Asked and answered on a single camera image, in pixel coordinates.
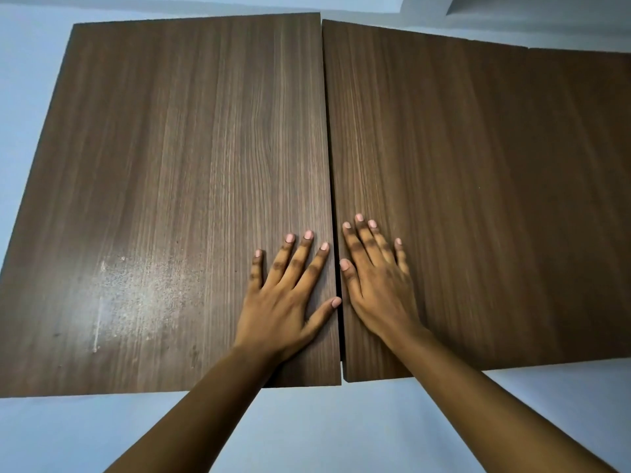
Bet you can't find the person's right hand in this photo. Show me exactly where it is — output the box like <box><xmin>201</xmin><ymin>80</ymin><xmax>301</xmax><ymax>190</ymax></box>
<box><xmin>339</xmin><ymin>214</ymin><xmax>431</xmax><ymax>347</ymax></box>

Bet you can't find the person's left hand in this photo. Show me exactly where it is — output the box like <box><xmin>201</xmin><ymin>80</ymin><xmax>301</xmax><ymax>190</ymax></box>
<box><xmin>233</xmin><ymin>230</ymin><xmax>343</xmax><ymax>364</ymax></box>

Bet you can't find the scuffed brown wooden cabinet door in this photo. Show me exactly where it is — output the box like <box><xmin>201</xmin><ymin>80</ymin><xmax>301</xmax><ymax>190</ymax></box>
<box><xmin>0</xmin><ymin>13</ymin><xmax>343</xmax><ymax>399</ymax></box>

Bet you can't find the person's left forearm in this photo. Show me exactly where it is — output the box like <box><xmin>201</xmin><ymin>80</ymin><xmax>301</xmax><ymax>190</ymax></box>
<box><xmin>105</xmin><ymin>344</ymin><xmax>283</xmax><ymax>473</ymax></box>

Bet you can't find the person's right forearm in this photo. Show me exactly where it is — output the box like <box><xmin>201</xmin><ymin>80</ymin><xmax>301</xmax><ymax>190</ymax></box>
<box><xmin>388</xmin><ymin>327</ymin><xmax>620</xmax><ymax>473</ymax></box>

